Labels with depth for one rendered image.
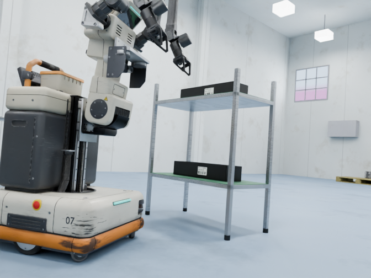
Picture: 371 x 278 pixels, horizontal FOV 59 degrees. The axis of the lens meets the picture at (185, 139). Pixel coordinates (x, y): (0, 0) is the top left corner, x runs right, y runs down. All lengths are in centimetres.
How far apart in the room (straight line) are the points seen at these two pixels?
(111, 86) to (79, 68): 573
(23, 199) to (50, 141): 31
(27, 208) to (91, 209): 33
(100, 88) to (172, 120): 708
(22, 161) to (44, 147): 12
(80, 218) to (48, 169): 36
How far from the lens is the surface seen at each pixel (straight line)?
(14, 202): 178
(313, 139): 1265
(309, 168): 1268
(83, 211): 155
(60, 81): 193
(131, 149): 801
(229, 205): 212
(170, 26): 202
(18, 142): 182
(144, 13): 161
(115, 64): 173
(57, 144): 183
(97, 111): 175
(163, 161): 860
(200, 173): 248
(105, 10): 173
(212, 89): 249
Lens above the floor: 52
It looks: 3 degrees up
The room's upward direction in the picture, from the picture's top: 4 degrees clockwise
